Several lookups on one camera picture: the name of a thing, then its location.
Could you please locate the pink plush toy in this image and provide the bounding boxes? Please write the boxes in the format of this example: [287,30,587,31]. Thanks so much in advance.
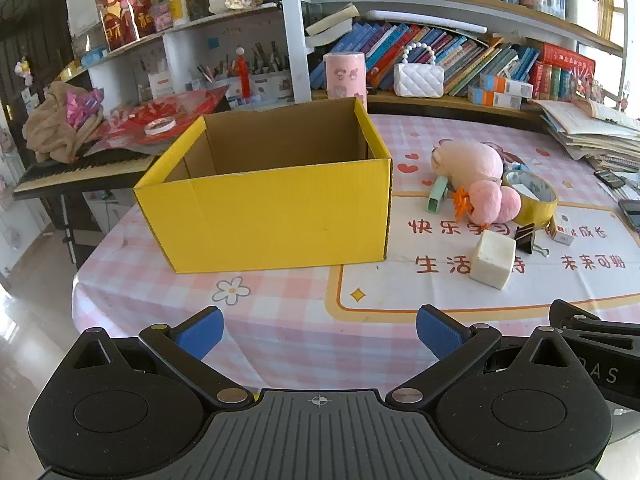
[431,141,522,225]

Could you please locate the pink foil wrapper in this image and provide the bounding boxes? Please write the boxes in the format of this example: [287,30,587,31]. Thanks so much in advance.
[62,89,105,128]

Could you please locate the orange and white box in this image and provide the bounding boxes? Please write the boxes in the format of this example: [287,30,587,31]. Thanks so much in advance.
[479,74,535,97]
[467,87,523,111]

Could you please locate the white quilted handbag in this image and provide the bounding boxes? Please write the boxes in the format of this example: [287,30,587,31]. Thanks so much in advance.
[393,42,445,98]

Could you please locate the pink cylindrical container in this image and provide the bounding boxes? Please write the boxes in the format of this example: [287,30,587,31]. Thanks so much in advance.
[323,52,368,111]

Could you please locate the white cube block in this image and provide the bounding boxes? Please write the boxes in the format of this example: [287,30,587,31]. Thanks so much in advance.
[469,230,517,290]

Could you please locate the row of slanted books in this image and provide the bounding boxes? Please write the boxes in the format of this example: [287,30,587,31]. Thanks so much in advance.
[310,22,543,98]

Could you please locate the black keyboard stand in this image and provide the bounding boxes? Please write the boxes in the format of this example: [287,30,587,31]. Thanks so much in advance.
[57,190,103,268]

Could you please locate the dark phone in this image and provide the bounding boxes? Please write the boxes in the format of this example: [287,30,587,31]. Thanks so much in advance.
[617,198,640,232]

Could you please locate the red tassel ornament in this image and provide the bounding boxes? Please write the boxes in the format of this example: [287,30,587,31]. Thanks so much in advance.
[236,47,251,98]

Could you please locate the small desk calendar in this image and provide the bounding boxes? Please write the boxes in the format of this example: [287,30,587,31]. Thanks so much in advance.
[147,72,174,100]

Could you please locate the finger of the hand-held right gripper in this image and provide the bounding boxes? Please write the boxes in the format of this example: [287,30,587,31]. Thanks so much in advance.
[548,298,633,357]

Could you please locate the red boxed book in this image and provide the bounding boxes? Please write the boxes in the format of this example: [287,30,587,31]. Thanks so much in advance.
[541,42,597,77]

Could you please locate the black electronic keyboard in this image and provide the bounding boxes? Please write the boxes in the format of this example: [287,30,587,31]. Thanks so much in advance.
[12,147,161,201]

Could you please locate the black binder clip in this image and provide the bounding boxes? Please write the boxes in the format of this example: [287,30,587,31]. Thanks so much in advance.
[512,225,551,259]

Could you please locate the white jar yellow label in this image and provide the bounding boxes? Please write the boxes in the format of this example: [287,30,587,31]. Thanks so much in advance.
[167,0,192,28]

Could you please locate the clear packing tape roll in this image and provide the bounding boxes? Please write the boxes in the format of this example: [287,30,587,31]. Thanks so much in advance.
[501,169,559,227]

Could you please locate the white pen holder with pens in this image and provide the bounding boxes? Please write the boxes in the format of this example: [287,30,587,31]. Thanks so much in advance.
[197,42,293,101]

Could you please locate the red paper figure decoration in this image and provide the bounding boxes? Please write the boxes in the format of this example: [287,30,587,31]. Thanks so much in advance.
[95,0,163,52]

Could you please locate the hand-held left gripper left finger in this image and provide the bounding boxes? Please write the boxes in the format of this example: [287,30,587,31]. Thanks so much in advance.
[72,306,254,409]

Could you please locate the stack of papers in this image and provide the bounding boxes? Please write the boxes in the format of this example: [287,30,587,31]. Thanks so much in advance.
[532,97,640,173]

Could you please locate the yellow cardboard box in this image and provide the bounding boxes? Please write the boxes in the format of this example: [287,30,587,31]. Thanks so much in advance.
[133,96,394,275]

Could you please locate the cream lying book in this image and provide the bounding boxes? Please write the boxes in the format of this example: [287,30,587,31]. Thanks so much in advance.
[304,4,361,51]

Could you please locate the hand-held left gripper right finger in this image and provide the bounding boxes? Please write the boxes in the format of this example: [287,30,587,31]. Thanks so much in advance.
[385,304,572,409]

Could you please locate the white cup of pens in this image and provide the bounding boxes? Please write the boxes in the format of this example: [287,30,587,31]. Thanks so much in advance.
[564,0,601,35]

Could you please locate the small white eraser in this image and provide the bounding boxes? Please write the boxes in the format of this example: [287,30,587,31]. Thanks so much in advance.
[549,214,576,246]

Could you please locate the white bookshelf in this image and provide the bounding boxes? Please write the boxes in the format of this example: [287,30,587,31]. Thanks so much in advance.
[65,0,631,121]

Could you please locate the beige cloth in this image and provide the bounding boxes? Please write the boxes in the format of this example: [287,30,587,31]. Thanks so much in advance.
[22,81,103,165]

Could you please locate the black calculator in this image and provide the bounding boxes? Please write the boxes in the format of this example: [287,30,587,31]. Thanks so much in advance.
[594,169,627,190]

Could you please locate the red plastic sheets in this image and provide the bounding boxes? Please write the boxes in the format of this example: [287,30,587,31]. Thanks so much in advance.
[92,85,231,156]

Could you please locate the white printed desk mat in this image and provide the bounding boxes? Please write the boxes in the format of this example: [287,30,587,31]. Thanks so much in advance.
[325,175,640,323]

